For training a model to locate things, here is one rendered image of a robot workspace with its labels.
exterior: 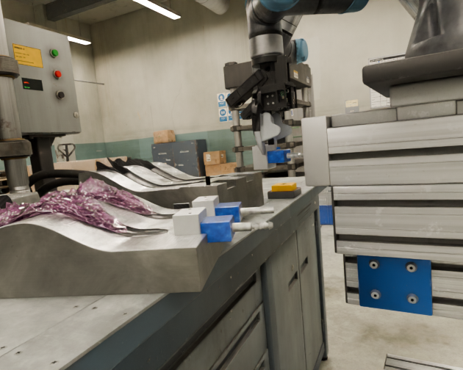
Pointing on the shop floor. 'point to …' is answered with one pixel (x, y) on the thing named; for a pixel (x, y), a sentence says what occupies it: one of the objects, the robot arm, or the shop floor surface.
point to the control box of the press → (39, 92)
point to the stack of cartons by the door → (217, 164)
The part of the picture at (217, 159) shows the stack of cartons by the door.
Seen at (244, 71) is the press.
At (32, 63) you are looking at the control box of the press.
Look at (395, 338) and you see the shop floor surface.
